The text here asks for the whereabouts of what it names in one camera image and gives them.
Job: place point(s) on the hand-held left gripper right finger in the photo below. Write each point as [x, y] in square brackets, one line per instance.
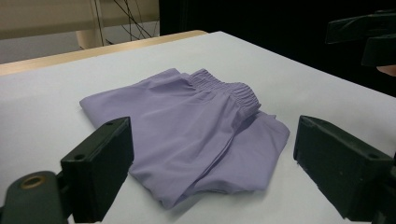
[339, 168]

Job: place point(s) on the lilac pants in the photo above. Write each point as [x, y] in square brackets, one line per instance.
[186, 130]

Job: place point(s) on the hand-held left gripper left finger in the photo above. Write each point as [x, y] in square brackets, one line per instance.
[99, 168]

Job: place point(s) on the beige post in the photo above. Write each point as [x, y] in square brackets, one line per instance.
[90, 39]

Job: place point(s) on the beige board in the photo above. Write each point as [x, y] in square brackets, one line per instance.
[46, 15]

